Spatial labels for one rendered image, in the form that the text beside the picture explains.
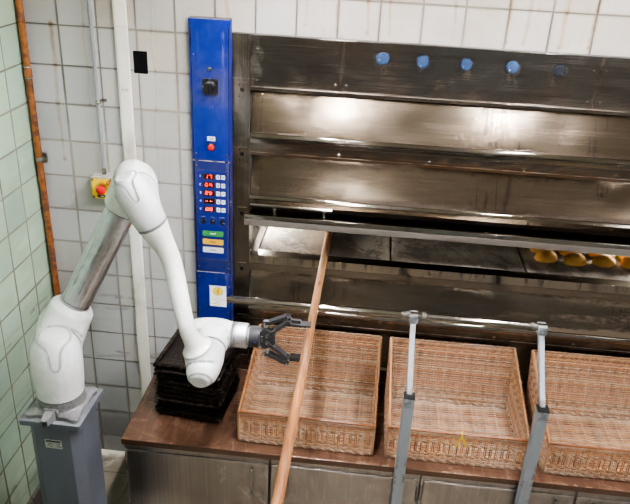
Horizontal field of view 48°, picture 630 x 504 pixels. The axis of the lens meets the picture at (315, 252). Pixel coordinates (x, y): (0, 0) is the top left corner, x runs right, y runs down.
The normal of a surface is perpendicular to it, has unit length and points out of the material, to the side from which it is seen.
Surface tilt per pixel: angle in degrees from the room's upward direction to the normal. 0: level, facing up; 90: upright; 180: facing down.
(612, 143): 70
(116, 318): 90
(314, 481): 90
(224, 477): 90
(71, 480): 90
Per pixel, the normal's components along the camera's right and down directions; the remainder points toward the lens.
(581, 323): -0.07, 0.10
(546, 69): -0.10, 0.43
